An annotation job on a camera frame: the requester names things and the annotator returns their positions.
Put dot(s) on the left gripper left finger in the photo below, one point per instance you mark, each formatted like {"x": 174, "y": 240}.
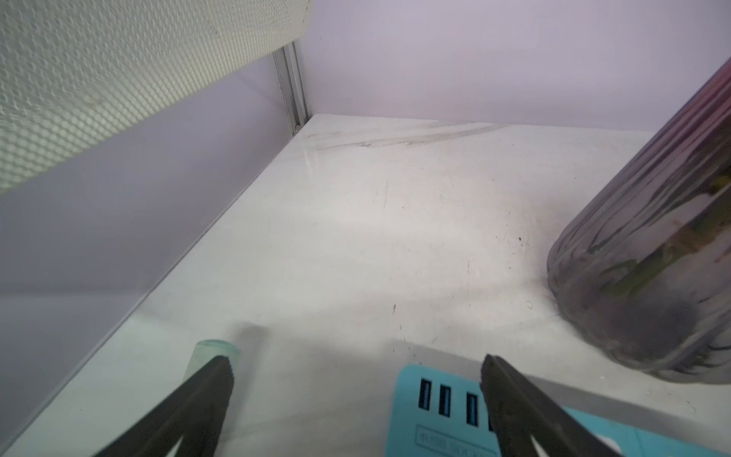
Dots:
{"x": 189, "y": 421}

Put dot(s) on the dark grey ribbed vase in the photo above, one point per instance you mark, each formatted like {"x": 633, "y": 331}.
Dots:
{"x": 643, "y": 271}

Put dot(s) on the white two-tier mesh shelf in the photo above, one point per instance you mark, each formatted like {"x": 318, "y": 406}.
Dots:
{"x": 76, "y": 73}

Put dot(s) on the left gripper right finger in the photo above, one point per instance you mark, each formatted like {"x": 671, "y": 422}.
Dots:
{"x": 525, "y": 419}

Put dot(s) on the teal power strip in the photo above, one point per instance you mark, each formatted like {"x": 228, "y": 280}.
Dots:
{"x": 436, "y": 413}

